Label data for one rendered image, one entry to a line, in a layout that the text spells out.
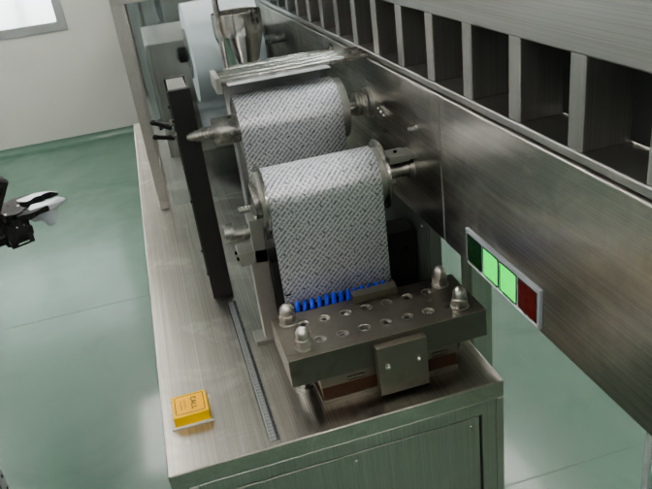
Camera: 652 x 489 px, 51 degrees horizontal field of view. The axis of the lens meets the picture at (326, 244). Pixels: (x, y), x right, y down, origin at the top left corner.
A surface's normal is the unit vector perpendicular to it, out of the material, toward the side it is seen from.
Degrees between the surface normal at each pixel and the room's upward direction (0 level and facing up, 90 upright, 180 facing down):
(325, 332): 0
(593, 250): 90
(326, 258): 90
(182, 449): 0
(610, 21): 90
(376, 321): 0
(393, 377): 90
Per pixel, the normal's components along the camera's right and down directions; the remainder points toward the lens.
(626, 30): -0.96, 0.22
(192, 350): -0.12, -0.89
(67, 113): 0.27, 0.40
